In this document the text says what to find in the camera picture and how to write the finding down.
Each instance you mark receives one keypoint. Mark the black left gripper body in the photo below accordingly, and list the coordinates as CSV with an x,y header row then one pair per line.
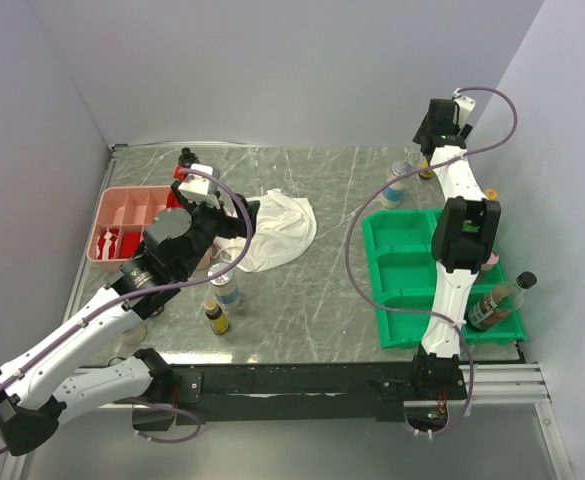
x,y
209,222

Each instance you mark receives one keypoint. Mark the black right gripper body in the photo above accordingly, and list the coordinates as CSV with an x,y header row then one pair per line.
x,y
462,132

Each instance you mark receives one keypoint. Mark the yellow bottle cork cap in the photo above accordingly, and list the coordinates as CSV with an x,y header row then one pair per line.
x,y
425,175

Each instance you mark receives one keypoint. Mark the red sauce bottle yellow cap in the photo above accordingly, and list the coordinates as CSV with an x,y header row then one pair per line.
x,y
491,194

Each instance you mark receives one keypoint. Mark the silver lid blue label jar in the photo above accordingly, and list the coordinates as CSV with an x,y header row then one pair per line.
x,y
393,195

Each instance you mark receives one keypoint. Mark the pink lid spice jar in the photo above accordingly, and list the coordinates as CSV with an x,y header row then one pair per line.
x,y
492,261

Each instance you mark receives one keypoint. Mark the dark sauce bottle black cap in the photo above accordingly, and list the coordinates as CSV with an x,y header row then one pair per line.
x,y
500,302

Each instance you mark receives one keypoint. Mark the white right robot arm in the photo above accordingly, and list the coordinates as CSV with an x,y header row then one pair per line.
x,y
462,242

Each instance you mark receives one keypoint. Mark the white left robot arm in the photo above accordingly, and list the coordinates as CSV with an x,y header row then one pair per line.
x,y
39,390

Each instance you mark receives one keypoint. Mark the red packet front compartment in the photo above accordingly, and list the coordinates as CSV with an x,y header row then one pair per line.
x,y
129,243

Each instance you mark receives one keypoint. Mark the pink compartment tray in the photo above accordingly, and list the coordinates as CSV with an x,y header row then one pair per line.
x,y
128,208

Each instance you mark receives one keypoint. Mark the red white striped packet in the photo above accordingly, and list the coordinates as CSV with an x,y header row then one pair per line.
x,y
106,243

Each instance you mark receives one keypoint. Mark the black cap spice jar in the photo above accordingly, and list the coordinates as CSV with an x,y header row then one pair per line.
x,y
187,158

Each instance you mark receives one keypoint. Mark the small yellow dropper bottle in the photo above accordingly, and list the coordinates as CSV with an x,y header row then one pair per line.
x,y
217,318

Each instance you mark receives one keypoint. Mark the white crumpled cloth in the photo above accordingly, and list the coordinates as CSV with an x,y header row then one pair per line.
x,y
285,229

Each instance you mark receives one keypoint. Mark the green compartment bin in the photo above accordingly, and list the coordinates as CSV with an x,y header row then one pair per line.
x,y
403,275

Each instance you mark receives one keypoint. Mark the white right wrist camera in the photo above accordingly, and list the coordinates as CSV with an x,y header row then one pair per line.
x,y
465,106

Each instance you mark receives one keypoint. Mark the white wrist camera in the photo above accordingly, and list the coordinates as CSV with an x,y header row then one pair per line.
x,y
465,106
199,190

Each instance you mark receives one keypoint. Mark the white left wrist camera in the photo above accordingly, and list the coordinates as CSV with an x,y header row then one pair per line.
x,y
199,190

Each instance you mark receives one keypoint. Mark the black front mounting rail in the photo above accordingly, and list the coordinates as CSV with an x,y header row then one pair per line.
x,y
313,391

